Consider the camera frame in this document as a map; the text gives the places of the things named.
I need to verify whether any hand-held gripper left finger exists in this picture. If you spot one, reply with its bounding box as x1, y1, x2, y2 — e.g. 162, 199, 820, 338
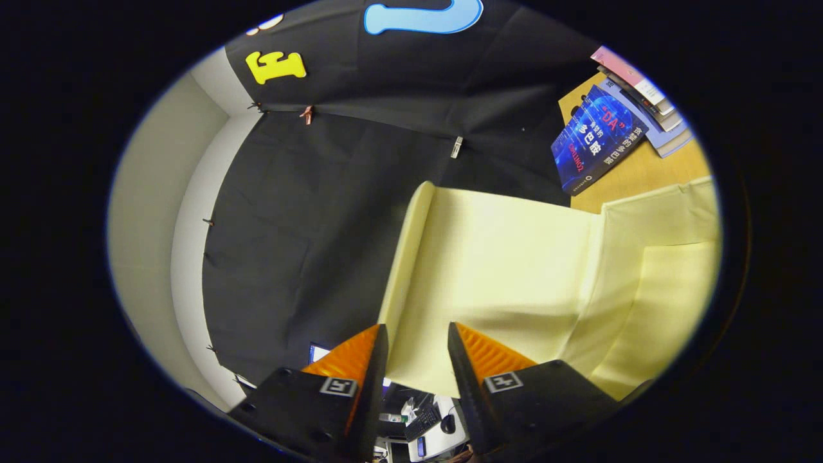
228, 323, 390, 463

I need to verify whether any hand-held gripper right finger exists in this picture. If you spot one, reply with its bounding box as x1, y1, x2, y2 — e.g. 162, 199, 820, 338
448, 322, 621, 463

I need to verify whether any cream fabric storage box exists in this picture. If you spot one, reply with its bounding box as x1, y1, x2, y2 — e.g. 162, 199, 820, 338
378, 175, 722, 403

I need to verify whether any black keyboard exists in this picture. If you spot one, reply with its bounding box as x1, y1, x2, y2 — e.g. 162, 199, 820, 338
404, 404, 442, 442

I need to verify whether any white office desk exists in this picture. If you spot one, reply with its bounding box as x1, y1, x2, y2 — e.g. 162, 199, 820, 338
384, 394, 469, 462

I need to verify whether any dark blue book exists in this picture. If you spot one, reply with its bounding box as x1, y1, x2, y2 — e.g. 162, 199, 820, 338
551, 85, 650, 196

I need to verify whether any light blue book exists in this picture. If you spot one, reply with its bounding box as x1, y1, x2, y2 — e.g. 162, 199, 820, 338
595, 77, 695, 159

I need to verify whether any grey cover book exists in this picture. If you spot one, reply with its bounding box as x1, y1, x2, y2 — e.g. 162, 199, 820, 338
598, 64, 683, 132

